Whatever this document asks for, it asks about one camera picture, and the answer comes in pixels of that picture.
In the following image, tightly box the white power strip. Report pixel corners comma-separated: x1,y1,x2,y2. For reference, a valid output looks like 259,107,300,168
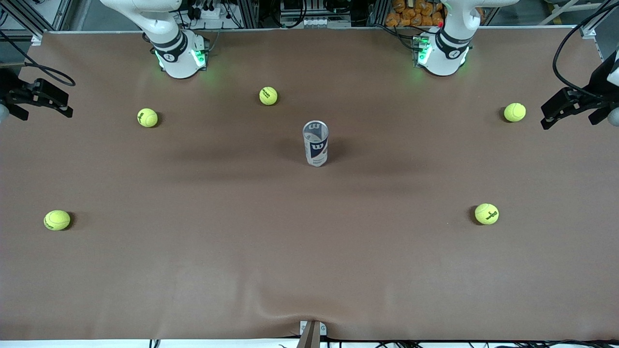
191,5,223,22

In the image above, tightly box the brown camera post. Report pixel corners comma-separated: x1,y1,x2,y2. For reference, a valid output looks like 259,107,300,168
296,322,321,348

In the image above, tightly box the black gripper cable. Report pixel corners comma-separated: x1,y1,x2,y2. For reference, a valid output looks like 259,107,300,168
0,31,76,87
552,0,619,95

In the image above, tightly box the aluminium frame post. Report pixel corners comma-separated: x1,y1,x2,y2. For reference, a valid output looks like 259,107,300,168
242,0,260,29
370,0,390,27

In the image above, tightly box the grey metal bracket plate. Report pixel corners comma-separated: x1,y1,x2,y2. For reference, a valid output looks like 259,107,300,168
299,320,327,337

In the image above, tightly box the white slanted bar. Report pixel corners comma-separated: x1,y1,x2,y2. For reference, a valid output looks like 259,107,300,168
539,0,605,26

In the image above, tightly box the white blue tennis can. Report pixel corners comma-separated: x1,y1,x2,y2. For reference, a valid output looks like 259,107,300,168
303,120,329,168

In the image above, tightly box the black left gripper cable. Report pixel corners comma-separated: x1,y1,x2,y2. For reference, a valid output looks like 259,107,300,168
552,0,619,95

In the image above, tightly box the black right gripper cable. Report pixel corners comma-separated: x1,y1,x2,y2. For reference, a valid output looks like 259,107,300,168
0,31,76,87

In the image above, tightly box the brown table cloth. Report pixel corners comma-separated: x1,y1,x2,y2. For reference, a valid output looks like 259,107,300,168
0,27,619,341

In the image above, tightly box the grey electronics box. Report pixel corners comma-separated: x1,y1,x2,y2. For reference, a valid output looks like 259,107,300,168
280,0,352,29

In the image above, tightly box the pile of orange objects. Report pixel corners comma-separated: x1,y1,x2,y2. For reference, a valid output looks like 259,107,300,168
385,0,445,27

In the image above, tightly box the slanted aluminium frame profile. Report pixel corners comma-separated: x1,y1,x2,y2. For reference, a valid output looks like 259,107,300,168
578,0,619,37
0,0,73,33

